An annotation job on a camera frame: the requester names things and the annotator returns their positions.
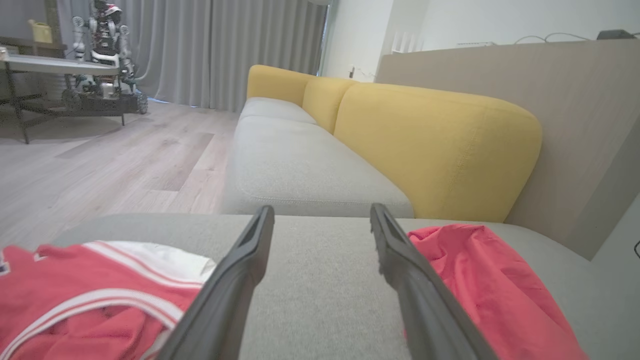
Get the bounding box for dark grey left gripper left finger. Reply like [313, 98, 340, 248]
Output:
[157, 205, 276, 360]

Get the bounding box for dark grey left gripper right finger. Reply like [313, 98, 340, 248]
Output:
[370, 203, 499, 360]

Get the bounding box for red shorts white trim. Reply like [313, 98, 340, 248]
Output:
[404, 224, 591, 360]

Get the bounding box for red basketball jersey white sleeves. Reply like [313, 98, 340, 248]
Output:
[0, 241, 217, 360]

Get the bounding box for long grey sofa seat cushion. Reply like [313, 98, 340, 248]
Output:
[220, 116, 415, 219]

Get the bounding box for wide yellow sofa backrest cushion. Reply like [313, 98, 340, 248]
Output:
[333, 82, 543, 223]

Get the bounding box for short grey sofa seat cushion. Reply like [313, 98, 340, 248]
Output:
[239, 96, 317, 125]

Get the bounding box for narrow yellow sofa backrest cushion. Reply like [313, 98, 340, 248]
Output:
[302, 76, 358, 135]

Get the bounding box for yellow corner sofa backrest cushion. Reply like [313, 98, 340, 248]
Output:
[247, 65, 316, 107]

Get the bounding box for grey pleated curtain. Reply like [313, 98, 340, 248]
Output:
[56, 0, 331, 113]

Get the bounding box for beige wooden partition panel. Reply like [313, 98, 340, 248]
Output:
[375, 40, 640, 261]

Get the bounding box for white humanoid robot on base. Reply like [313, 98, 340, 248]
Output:
[62, 0, 149, 115]

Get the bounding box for grey table black legs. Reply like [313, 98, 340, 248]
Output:
[0, 52, 126, 145]

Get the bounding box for yellow watering can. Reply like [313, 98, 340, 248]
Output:
[27, 19, 54, 45]

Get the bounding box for black device on partition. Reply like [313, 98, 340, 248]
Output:
[596, 29, 638, 41]

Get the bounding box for thin white cable on partition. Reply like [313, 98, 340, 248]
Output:
[515, 32, 593, 45]

